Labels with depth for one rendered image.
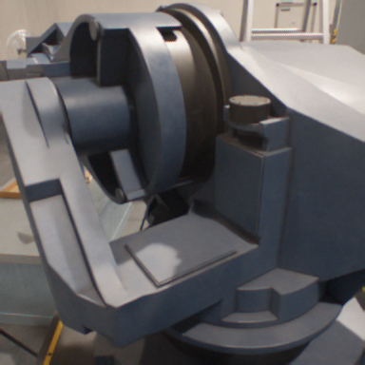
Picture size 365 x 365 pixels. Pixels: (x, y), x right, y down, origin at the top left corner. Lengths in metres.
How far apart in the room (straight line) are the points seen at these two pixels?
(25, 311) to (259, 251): 2.40
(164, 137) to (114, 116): 0.10
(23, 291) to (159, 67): 2.32
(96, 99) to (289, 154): 0.30
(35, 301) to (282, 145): 2.38
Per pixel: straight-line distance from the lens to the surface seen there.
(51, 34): 1.52
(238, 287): 0.56
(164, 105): 0.50
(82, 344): 0.97
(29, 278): 2.58
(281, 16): 11.29
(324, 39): 1.85
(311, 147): 0.50
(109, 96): 0.58
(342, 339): 0.80
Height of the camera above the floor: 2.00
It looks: 26 degrees down
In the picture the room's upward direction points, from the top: 1 degrees counter-clockwise
